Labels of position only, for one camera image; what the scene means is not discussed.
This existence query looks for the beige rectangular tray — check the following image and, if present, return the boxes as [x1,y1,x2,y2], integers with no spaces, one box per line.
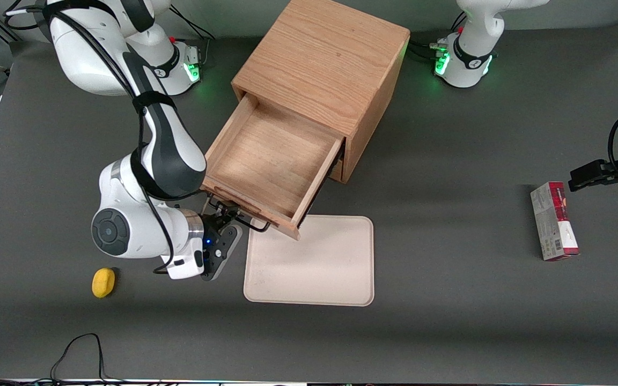
[243,214,375,307]

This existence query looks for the wooden drawer cabinet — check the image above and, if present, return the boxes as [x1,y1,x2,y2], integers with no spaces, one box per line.
[231,0,410,184]

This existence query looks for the yellow lemon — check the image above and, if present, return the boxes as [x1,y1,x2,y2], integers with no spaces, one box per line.
[92,268,116,299]

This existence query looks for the grey table mat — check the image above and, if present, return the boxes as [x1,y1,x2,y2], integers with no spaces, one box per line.
[0,19,618,382]

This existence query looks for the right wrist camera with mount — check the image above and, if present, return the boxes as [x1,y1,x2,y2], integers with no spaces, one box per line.
[161,224,244,283]

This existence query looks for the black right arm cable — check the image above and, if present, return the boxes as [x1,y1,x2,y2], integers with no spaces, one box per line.
[6,0,176,275]

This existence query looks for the black left base cables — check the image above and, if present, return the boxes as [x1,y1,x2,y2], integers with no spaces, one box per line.
[408,12,468,64]

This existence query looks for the black right base cables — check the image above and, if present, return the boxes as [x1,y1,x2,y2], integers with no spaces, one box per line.
[170,5,217,42]

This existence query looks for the black looped floor cable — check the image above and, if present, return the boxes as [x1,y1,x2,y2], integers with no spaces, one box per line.
[50,333,127,384]

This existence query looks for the red and grey carton box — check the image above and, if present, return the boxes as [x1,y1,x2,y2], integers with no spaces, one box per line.
[530,181,580,262]

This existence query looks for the black base cables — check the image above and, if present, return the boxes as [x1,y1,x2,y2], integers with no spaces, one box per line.
[170,5,217,42]
[408,12,468,64]

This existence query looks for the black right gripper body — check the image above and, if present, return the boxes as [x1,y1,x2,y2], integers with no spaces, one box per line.
[201,213,224,264]

